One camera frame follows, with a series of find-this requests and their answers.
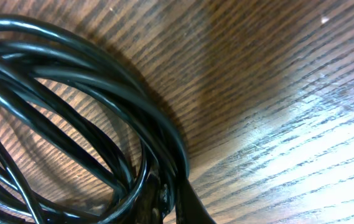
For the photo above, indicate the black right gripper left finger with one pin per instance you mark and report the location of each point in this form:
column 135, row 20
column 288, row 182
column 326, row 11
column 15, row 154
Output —
column 146, row 208

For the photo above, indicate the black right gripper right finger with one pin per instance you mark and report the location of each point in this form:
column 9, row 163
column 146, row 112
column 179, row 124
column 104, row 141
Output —
column 189, row 209

